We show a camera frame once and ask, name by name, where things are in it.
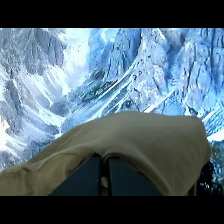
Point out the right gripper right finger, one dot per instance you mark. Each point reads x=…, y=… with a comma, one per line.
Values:
x=128, y=180

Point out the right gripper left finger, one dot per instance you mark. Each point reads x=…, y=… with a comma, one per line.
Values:
x=83, y=178

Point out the khaki garment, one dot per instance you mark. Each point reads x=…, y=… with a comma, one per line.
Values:
x=150, y=143

